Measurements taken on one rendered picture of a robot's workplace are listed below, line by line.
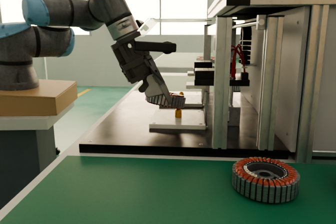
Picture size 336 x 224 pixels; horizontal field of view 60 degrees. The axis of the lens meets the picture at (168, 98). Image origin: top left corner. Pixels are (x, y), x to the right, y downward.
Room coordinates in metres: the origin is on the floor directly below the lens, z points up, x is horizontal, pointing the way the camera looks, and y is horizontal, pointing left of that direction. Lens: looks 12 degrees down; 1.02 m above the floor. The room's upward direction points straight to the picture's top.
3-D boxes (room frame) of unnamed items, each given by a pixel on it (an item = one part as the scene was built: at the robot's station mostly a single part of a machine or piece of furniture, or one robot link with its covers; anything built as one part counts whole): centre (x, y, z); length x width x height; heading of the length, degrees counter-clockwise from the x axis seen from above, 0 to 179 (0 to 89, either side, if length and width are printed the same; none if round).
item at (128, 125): (0.93, -0.05, 0.76); 0.64 x 0.47 x 0.02; 175
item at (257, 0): (0.91, -0.36, 1.09); 0.68 x 0.44 x 0.05; 175
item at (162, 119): (0.81, -0.03, 0.78); 0.15 x 0.15 x 0.01; 85
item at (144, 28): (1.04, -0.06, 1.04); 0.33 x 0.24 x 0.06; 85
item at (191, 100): (1.05, -0.05, 0.78); 0.15 x 0.15 x 0.01; 85
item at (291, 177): (0.47, -0.17, 0.77); 0.11 x 0.11 x 0.04
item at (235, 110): (0.80, -0.17, 0.80); 0.08 x 0.05 x 0.06; 175
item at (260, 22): (0.92, -0.22, 1.04); 0.62 x 0.02 x 0.03; 175
